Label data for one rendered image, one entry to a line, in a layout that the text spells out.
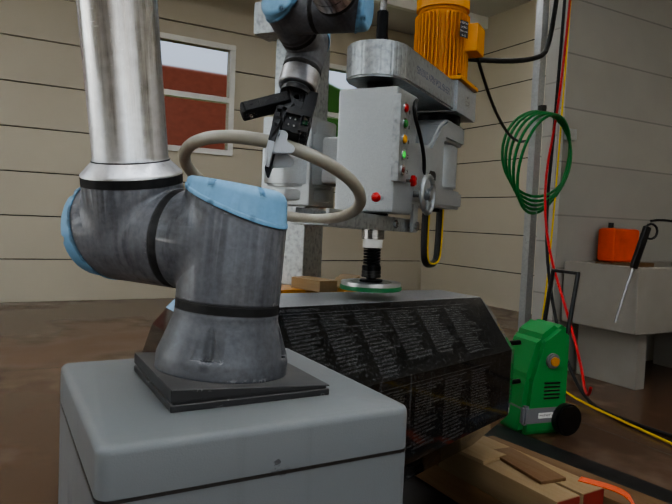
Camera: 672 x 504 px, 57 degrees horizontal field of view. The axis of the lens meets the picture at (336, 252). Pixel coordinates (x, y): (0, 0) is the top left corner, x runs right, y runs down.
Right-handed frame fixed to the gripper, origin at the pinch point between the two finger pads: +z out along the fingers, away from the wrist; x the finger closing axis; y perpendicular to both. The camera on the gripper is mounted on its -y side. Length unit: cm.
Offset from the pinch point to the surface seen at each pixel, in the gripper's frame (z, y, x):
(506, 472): 49, 99, 102
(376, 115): -52, 24, 57
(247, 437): 55, 12, -49
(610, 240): -136, 229, 298
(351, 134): -46, 17, 63
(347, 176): -5.3, 18.0, 6.7
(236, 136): -5.3, -8.0, 0.0
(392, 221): -24, 38, 78
